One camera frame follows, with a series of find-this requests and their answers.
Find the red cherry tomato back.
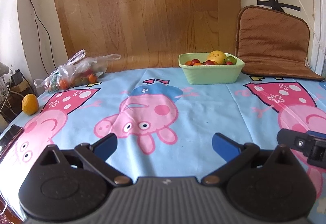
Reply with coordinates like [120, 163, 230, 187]
[191, 59, 200, 65]

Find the cartoon pig tablecloth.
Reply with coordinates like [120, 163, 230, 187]
[1, 68, 325, 215]

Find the white power cable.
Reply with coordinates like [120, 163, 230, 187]
[277, 0, 326, 46]

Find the plastic bag of tomatoes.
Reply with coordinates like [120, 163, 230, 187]
[34, 50, 121, 93]

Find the black thin wall cable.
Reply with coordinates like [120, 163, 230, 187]
[21, 0, 53, 76]

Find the light green ceramic dish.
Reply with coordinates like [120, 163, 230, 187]
[178, 52, 245, 85]

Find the black tape cross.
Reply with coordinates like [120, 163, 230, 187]
[256, 0, 301, 13]

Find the brown seat cushion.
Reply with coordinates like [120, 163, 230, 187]
[235, 6, 324, 81]

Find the black smartphone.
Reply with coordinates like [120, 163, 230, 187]
[0, 125, 23, 161]

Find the small lemon at edge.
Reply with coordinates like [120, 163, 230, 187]
[22, 94, 39, 115]

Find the wood pattern vinyl sheet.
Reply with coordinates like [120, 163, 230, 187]
[54, 0, 241, 72]

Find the large yellow lemon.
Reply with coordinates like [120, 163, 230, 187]
[207, 51, 227, 65]

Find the red cherry tomato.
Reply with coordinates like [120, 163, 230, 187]
[191, 59, 200, 65]
[204, 60, 216, 66]

